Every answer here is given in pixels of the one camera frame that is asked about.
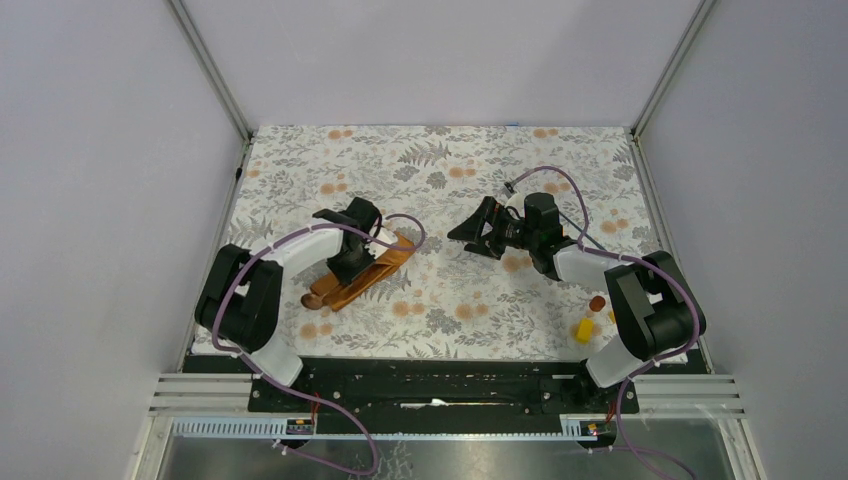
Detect floral tablecloth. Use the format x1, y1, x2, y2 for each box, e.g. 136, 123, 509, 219
227, 125, 659, 361

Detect brown round disc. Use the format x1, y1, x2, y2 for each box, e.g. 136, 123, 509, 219
588, 296, 606, 313

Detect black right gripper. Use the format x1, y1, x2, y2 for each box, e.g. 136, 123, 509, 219
447, 196, 538, 261

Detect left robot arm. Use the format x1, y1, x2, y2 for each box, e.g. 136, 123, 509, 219
194, 197, 398, 411

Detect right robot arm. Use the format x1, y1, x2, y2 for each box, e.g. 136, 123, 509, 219
448, 193, 706, 412

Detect orange cloth napkin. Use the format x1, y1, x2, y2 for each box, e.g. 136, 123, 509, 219
306, 249, 414, 311

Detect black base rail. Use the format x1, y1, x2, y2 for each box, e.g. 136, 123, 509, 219
248, 355, 641, 439

